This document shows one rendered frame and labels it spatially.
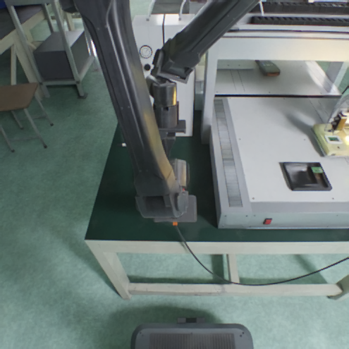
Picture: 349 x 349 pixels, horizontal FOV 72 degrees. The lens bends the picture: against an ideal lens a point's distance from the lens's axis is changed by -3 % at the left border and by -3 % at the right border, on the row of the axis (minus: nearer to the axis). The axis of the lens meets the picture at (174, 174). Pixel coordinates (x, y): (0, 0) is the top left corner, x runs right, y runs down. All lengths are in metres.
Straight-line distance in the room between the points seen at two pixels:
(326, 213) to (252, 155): 0.31
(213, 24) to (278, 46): 0.48
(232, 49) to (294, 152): 0.43
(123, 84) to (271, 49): 0.65
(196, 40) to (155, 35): 0.42
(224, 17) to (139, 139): 0.25
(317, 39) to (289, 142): 0.36
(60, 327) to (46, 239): 0.58
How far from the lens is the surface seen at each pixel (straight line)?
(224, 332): 1.25
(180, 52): 0.55
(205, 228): 0.85
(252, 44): 0.92
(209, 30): 0.51
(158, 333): 1.24
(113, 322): 1.55
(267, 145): 1.00
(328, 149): 1.02
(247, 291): 1.43
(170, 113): 0.62
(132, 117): 0.38
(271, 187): 0.86
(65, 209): 1.97
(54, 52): 3.04
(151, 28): 0.93
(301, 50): 0.98
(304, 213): 0.84
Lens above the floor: 1.49
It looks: 48 degrees down
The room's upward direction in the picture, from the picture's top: 2 degrees counter-clockwise
